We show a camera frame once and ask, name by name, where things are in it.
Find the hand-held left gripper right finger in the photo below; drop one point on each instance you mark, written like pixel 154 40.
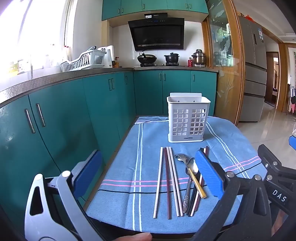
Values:
pixel 208 176

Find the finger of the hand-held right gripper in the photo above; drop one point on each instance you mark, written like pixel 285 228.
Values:
pixel 268 155
pixel 292 141

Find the white chopstick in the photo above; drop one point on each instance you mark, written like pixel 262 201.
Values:
pixel 158 183
pixel 175 197
pixel 179 197

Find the teal cabinets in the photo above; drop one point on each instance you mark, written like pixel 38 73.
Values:
pixel 152 7
pixel 97 104

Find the person's left hand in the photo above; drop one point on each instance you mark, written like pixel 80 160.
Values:
pixel 134 237

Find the teal upper cabinets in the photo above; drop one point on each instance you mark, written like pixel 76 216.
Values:
pixel 152 7

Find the silver refrigerator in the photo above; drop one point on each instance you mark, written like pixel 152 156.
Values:
pixel 252 69

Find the white cutting board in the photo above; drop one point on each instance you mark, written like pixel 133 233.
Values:
pixel 108 54

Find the teal lower cabinets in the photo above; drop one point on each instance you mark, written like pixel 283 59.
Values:
pixel 97 104

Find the red bottle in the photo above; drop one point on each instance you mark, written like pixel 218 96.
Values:
pixel 190 62

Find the blue striped towel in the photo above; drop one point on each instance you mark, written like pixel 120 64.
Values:
pixel 138 166

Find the grey kitchen countertop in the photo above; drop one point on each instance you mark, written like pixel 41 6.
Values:
pixel 69 77

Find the white plastic utensil basket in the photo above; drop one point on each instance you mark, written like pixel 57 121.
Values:
pixel 188 120

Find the black wok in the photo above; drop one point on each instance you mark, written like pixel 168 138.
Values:
pixel 147 58

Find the hanging clothes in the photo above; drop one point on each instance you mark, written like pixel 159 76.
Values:
pixel 292 97

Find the silver spoon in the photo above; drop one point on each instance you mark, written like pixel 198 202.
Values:
pixel 186 201

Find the black cooking pot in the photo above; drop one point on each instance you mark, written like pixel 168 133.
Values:
pixel 171 58

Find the stainless steel pot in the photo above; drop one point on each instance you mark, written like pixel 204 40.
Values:
pixel 198 58

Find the wooden door frame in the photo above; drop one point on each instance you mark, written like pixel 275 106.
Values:
pixel 282 76

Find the gas stove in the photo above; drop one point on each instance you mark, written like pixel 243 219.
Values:
pixel 159 64

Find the kitchen window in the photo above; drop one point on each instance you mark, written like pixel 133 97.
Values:
pixel 32 30

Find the black range hood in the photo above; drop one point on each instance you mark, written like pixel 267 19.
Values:
pixel 157 34

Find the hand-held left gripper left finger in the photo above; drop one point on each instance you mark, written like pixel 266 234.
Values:
pixel 89 172

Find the white dish rack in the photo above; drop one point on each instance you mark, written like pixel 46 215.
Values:
pixel 85 60

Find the dark red chopstick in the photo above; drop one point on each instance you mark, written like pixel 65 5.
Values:
pixel 207 149
pixel 167 183

